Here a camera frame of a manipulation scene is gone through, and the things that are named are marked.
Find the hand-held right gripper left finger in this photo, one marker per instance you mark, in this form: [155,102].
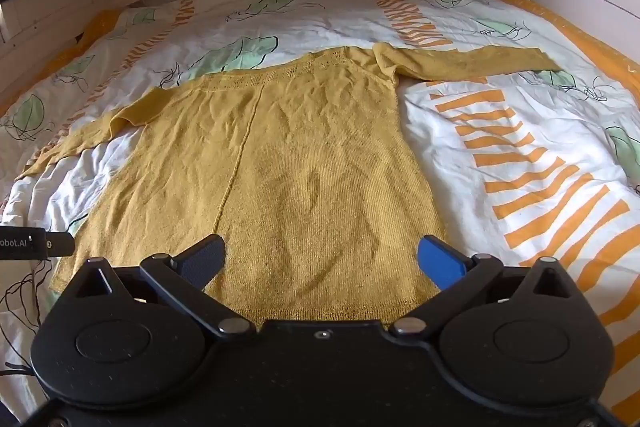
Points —
[206,258]

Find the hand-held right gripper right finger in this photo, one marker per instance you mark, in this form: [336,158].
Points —
[440,264]

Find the mustard yellow knit sweater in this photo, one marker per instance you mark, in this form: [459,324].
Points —
[310,157]

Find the white leaf-print duvet cover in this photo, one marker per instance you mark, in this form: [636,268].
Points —
[500,132]

